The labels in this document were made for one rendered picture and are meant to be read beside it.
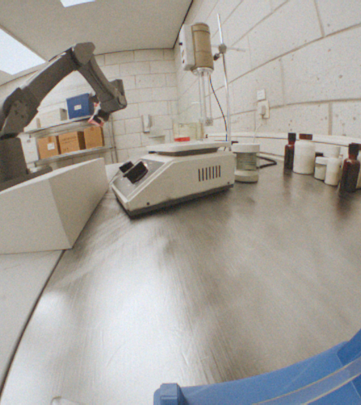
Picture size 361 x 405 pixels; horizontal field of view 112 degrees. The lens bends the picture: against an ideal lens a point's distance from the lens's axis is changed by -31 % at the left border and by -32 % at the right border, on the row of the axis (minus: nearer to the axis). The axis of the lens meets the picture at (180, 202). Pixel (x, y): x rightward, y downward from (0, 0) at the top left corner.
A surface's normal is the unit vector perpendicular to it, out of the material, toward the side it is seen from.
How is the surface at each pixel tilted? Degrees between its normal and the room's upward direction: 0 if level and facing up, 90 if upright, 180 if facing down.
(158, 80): 90
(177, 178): 90
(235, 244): 0
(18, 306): 0
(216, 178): 90
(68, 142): 91
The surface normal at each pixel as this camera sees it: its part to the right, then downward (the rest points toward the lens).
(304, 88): -0.98, 0.15
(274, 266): -0.07, -0.93
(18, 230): 0.20, 0.34
